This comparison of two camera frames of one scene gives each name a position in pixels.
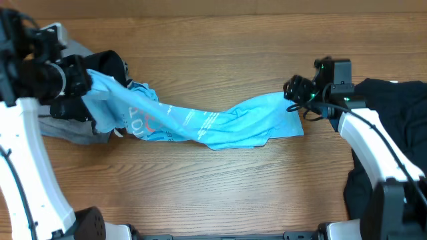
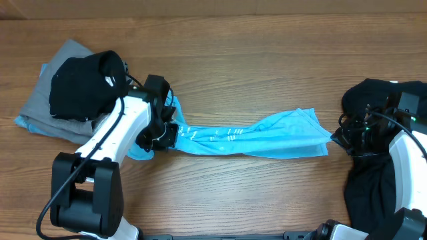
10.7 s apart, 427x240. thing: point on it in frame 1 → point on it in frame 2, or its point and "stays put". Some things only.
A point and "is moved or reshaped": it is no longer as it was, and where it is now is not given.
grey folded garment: x=69 y=131 stays put
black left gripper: x=83 y=82 → x=169 y=141
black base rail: x=302 y=235 stays put
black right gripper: x=297 y=88 → x=342 y=136
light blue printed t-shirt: x=134 y=108 is moved or reshaped
